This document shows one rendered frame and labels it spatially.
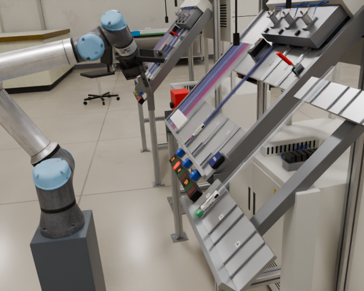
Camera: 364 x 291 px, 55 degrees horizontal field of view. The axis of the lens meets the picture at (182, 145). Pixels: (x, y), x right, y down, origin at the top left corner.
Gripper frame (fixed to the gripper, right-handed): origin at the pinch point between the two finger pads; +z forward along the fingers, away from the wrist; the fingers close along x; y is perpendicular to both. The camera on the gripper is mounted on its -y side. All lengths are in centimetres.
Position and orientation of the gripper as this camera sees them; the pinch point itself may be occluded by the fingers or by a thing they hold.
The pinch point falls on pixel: (150, 82)
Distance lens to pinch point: 144.9
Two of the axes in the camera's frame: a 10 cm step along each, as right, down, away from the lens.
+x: 1.6, 8.5, -5.1
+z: 2.3, 4.7, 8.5
